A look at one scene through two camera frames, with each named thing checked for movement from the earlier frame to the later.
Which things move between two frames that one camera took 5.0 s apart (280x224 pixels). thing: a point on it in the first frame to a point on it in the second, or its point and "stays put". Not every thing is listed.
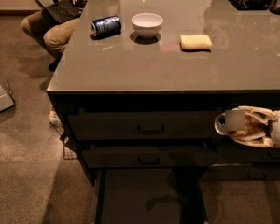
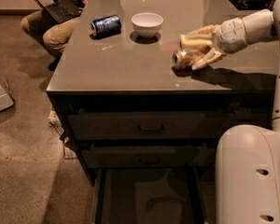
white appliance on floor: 0,100 stays put
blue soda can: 105,26 stays put
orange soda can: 238,123 to 188,57
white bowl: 147,24 stays put
